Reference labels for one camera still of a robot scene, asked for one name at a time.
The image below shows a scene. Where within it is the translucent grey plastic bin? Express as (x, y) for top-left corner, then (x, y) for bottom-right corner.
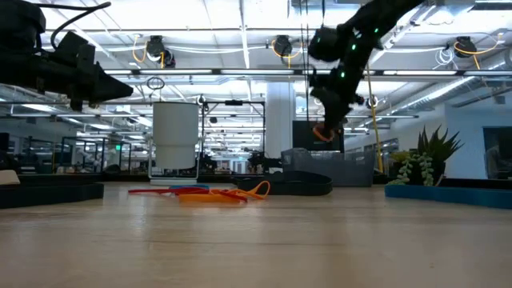
(281, 146), (377, 188)

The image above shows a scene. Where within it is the hanging black cable loop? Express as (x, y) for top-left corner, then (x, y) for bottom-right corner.
(146, 75), (166, 101)

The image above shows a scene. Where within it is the red rubber band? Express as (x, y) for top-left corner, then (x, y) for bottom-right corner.
(127, 186), (249, 203)

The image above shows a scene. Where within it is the black workstation frame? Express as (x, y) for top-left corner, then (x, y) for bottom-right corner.
(201, 99), (266, 174)

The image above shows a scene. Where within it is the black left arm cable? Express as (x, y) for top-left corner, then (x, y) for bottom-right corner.
(35, 1), (113, 51)

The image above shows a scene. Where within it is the black rectangular screen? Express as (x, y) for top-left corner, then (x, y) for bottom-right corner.
(292, 120), (345, 154)

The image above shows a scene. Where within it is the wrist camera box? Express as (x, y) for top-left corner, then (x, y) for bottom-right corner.
(53, 30), (97, 72)
(309, 78), (334, 106)

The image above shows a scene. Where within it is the yellow power cable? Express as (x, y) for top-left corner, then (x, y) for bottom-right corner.
(364, 63), (384, 174)

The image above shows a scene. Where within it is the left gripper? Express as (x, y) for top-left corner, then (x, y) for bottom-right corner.
(38, 55), (134, 112)

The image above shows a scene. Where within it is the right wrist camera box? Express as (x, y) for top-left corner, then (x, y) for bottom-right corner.
(309, 78), (334, 106)

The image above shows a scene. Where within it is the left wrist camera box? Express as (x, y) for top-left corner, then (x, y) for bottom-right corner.
(53, 30), (97, 72)

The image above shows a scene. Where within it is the long ceiling light strip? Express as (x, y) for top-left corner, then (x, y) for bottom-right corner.
(103, 68), (512, 77)

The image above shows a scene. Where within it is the black ceiling cable reel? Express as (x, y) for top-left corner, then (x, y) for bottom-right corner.
(454, 34), (505, 71)
(132, 34), (177, 69)
(270, 34), (303, 69)

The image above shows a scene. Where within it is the potted green succulent plant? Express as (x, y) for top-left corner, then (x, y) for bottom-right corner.
(386, 123), (465, 187)

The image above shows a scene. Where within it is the white cylindrical machine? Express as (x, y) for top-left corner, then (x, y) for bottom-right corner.
(152, 101), (200, 170)

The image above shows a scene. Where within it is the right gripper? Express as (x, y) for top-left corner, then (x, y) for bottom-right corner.
(319, 66), (366, 142)

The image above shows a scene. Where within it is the silver ventilation duct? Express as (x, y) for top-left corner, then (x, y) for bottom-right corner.
(399, 50), (512, 117)

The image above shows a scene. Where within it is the black aluminium table frame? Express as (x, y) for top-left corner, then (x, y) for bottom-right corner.
(18, 172), (512, 191)

